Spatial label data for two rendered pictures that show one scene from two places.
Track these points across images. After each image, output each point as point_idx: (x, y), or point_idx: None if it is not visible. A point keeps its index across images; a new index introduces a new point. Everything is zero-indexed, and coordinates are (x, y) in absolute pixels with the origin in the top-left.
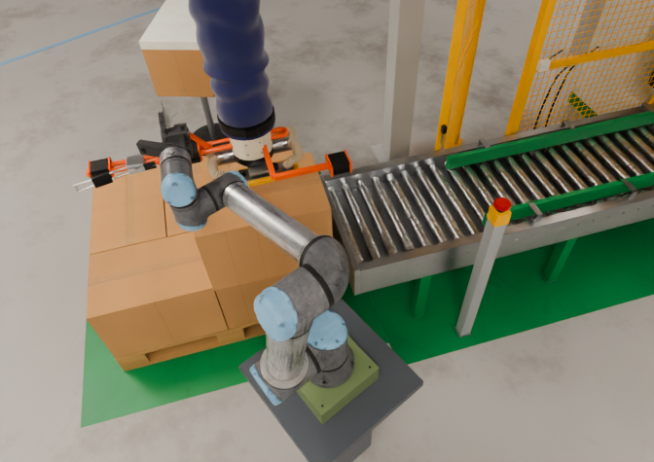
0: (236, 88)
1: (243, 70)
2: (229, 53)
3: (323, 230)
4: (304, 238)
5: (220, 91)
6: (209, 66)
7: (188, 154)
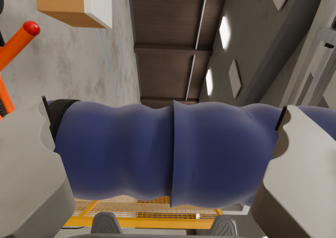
0: (148, 179)
1: (185, 197)
2: (227, 188)
3: None
4: None
5: (139, 146)
6: (190, 134)
7: None
